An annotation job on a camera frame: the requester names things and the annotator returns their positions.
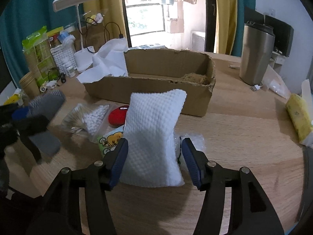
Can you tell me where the yellow curtain left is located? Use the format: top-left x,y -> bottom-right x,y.
83,0 -> 127,38

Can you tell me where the yellow curtain right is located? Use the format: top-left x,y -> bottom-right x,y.
214,0 -> 238,55

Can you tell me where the clear plastic bag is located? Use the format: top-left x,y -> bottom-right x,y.
262,65 -> 291,99

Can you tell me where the black charger cable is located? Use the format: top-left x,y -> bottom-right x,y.
77,16 -> 124,54

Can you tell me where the stack of paper cups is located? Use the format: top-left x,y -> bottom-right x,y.
19,72 -> 40,99

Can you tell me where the grey sock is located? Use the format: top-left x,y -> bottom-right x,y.
28,90 -> 66,157

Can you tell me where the cartoon tissue packet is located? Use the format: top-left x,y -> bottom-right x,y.
97,125 -> 124,156

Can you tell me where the white power strip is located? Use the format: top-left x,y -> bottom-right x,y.
129,43 -> 166,50

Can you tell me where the brown paper bag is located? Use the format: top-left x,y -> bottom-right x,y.
70,24 -> 106,52

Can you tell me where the white waffle knit towel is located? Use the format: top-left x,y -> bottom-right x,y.
120,89 -> 187,188

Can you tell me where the white desk lamp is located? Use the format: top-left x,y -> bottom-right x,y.
52,0 -> 95,73

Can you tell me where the stainless steel tumbler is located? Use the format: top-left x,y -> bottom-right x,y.
239,21 -> 275,86

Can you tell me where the yellow curtain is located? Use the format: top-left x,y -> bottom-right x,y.
214,0 -> 238,55
83,0 -> 127,38

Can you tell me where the white pill bottle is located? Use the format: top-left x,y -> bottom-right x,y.
64,61 -> 76,78

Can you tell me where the yellow tissue pack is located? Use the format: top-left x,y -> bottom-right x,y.
286,79 -> 312,148

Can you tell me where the brown loofah sponge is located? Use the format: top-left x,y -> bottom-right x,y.
180,73 -> 210,85

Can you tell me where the cotton swab bag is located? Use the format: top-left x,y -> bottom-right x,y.
61,103 -> 112,143

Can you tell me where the white perforated basket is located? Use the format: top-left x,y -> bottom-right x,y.
50,45 -> 76,76

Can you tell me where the white cloth on box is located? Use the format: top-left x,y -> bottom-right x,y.
76,38 -> 128,84

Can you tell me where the teal curtain left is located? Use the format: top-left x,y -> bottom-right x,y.
1,0 -> 77,85

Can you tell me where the bubble wrap roll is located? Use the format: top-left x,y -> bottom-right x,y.
173,131 -> 205,157

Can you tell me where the black monitor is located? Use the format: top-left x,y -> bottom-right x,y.
244,7 -> 294,57

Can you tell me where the red spiderman plush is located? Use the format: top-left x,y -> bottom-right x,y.
108,105 -> 129,127

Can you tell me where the green paper cup package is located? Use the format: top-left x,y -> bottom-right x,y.
22,25 -> 57,87

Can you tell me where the brown cardboard box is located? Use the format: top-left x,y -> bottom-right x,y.
84,49 -> 215,117

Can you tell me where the white usb plug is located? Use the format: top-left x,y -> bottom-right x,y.
250,85 -> 261,92

